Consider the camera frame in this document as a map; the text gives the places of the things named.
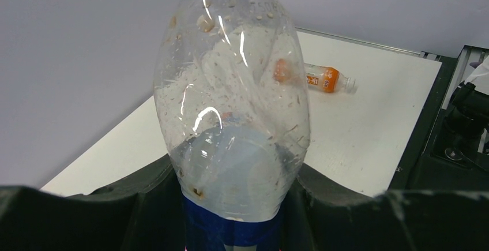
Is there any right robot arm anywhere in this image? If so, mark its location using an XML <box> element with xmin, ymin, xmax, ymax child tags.
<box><xmin>433</xmin><ymin>58</ymin><xmax>488</xmax><ymax>174</ymax></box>

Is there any orange drink bottle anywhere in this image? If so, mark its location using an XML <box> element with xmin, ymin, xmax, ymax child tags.
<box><xmin>273</xmin><ymin>58</ymin><xmax>358</xmax><ymax>95</ymax></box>

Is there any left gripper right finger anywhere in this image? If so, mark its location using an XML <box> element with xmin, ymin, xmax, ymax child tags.
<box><xmin>281</xmin><ymin>164</ymin><xmax>488</xmax><ymax>250</ymax></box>

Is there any Pepsi bottle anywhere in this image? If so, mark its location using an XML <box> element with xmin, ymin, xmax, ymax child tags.
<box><xmin>153</xmin><ymin>0</ymin><xmax>310</xmax><ymax>250</ymax></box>

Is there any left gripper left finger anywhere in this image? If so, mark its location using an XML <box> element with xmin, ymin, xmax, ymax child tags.
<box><xmin>1</xmin><ymin>155</ymin><xmax>185</xmax><ymax>250</ymax></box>

